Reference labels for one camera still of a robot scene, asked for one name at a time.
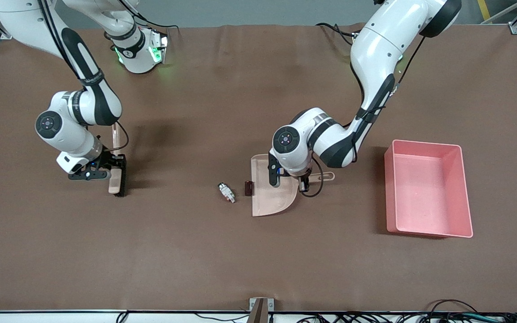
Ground tangle of black cables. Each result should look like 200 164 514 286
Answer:
294 313 517 323

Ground black looped cable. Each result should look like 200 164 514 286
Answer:
428 299 480 317

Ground beige plastic dustpan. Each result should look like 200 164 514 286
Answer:
250 154 335 217

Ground black left arm base cable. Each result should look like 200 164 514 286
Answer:
316 22 359 45

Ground small white electrical connector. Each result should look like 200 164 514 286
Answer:
217 181 237 204

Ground grey metal bracket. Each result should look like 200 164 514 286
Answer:
249 298 275 312

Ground beige hand brush black bristles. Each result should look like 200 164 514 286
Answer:
108 123 127 197

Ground pink plastic bin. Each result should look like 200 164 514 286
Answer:
384 139 473 238

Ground black arm base cable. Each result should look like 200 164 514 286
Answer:
316 22 359 45
135 11 180 31

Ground black right arm base cable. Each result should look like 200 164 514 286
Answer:
135 11 180 31

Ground large table cover mat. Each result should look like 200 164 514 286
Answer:
0 22 517 313

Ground white table edge rail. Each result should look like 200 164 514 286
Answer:
0 311 517 323

